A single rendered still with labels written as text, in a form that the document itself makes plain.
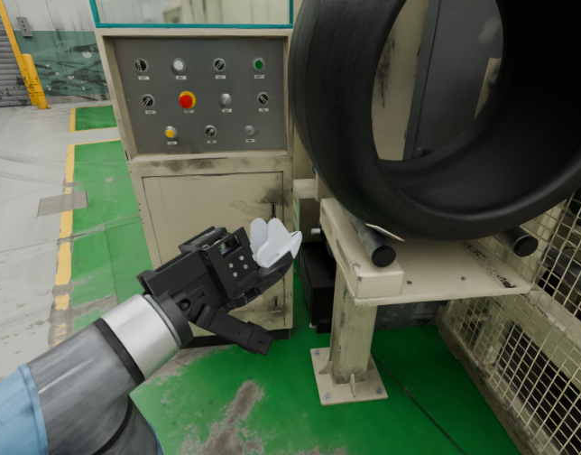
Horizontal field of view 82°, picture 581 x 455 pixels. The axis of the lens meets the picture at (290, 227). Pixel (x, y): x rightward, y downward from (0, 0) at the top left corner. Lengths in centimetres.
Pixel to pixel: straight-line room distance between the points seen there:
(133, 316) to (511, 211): 60
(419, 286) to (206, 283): 48
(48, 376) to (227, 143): 97
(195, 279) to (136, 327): 7
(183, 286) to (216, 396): 118
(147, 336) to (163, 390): 126
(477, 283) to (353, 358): 73
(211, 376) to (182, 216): 71
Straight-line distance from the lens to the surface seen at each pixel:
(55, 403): 34
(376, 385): 155
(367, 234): 66
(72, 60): 934
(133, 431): 41
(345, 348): 136
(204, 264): 37
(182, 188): 121
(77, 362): 35
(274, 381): 154
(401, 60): 92
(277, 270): 40
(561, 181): 72
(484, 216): 66
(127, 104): 123
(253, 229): 45
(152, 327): 35
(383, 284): 67
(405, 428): 149
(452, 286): 77
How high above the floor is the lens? 124
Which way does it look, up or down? 29 degrees down
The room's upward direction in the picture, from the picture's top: straight up
